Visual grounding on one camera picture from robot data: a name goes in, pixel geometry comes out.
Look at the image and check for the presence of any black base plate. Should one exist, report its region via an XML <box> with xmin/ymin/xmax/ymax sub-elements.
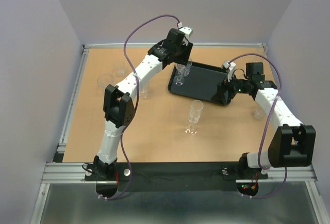
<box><xmin>85</xmin><ymin>162</ymin><xmax>268</xmax><ymax>194</ymax></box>

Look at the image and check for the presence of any faceted tumbler glass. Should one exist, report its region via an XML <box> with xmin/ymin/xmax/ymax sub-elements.
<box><xmin>181</xmin><ymin>58</ymin><xmax>193</xmax><ymax>77</ymax></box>

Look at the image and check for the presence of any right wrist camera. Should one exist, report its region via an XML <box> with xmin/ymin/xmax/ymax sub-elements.
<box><xmin>222</xmin><ymin>60</ymin><xmax>236</xmax><ymax>73</ymax></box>

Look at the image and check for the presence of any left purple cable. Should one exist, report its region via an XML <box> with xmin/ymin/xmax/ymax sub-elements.
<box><xmin>97</xmin><ymin>14</ymin><xmax>183</xmax><ymax>201</ymax></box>

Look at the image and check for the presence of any clear wine glass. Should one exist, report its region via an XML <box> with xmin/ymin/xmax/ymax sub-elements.
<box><xmin>173</xmin><ymin>63</ymin><xmax>185</xmax><ymax>86</ymax></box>

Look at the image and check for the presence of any tall champagne flute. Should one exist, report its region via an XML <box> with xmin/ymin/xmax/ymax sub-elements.
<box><xmin>250</xmin><ymin>55</ymin><xmax>259</xmax><ymax>62</ymax></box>

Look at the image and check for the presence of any small glass right near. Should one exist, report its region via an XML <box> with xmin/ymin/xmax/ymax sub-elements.
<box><xmin>253</xmin><ymin>106</ymin><xmax>265</xmax><ymax>120</ymax></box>

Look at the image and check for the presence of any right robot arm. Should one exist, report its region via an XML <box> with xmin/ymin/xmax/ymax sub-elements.
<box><xmin>212</xmin><ymin>61</ymin><xmax>316</xmax><ymax>178</ymax></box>

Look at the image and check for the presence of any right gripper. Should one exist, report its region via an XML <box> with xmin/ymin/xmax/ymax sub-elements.
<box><xmin>210</xmin><ymin>69</ymin><xmax>251</xmax><ymax>104</ymax></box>

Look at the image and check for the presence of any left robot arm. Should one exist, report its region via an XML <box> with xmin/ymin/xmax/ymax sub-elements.
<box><xmin>92</xmin><ymin>26</ymin><xmax>193</xmax><ymax>181</ymax></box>

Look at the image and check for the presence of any black plastic tray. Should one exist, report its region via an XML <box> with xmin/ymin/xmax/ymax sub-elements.
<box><xmin>168</xmin><ymin>62</ymin><xmax>231</xmax><ymax>106</ymax></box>

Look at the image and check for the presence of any wide clear cup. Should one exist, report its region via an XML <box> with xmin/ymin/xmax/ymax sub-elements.
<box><xmin>97</xmin><ymin>74</ymin><xmax>114</xmax><ymax>92</ymax></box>

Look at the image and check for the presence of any purple cable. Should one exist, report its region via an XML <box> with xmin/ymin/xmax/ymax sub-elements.
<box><xmin>97</xmin><ymin>14</ymin><xmax>183</xmax><ymax>201</ymax></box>
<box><xmin>228</xmin><ymin>53</ymin><xmax>288</xmax><ymax>199</ymax></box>

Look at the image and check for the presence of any etched stemmed glass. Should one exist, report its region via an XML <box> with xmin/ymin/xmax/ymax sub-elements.
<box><xmin>185</xmin><ymin>100</ymin><xmax>204</xmax><ymax>135</ymax></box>

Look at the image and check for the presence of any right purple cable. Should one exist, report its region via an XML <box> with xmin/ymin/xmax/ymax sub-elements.
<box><xmin>228</xmin><ymin>53</ymin><xmax>288</xmax><ymax>199</ymax></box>

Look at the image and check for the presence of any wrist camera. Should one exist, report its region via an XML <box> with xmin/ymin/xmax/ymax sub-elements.
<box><xmin>222</xmin><ymin>60</ymin><xmax>236</xmax><ymax>73</ymax></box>
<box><xmin>179</xmin><ymin>26</ymin><xmax>193</xmax><ymax>40</ymax></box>

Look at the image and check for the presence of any large faceted tumbler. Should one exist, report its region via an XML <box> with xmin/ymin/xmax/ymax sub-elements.
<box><xmin>139</xmin><ymin>81</ymin><xmax>150</xmax><ymax>99</ymax></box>

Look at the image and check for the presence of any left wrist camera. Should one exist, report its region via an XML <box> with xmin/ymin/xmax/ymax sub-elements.
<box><xmin>179</xmin><ymin>26</ymin><xmax>193</xmax><ymax>40</ymax></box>

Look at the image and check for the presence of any small shot glass far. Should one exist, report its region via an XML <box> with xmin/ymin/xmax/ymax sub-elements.
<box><xmin>113</xmin><ymin>60</ymin><xmax>127</xmax><ymax>77</ymax></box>

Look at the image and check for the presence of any aluminium table frame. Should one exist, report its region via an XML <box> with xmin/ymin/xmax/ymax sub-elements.
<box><xmin>30</xmin><ymin>43</ymin><xmax>329</xmax><ymax>223</ymax></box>

